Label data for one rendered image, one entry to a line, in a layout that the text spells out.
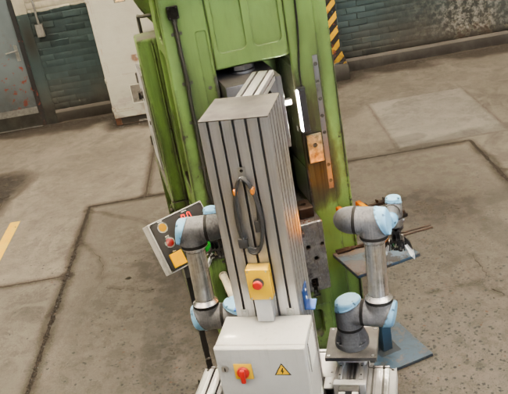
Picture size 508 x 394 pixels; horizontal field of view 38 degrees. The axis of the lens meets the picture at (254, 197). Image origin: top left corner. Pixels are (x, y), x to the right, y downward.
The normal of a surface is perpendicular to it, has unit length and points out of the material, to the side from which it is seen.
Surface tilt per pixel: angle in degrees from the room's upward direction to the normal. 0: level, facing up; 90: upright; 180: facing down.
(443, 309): 0
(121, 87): 90
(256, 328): 0
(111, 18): 90
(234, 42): 90
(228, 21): 90
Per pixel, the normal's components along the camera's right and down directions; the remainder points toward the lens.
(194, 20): 0.24, 0.37
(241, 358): -0.20, 0.44
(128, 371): -0.16, -0.90
